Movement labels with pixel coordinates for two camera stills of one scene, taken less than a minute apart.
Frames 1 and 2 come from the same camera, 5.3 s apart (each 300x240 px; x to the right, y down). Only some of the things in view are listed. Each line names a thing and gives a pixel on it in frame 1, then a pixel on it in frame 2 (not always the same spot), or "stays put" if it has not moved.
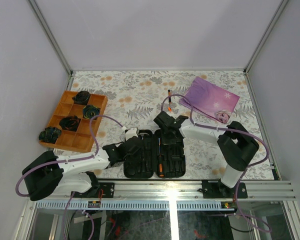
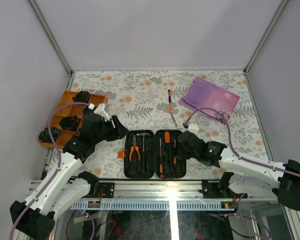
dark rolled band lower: (70, 123) stays put
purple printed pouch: (211, 100) stays put
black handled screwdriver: (161, 172) stays put
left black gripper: (141, 152) -> (120, 130)
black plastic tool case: (154, 159) stays put
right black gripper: (165, 142) -> (181, 154)
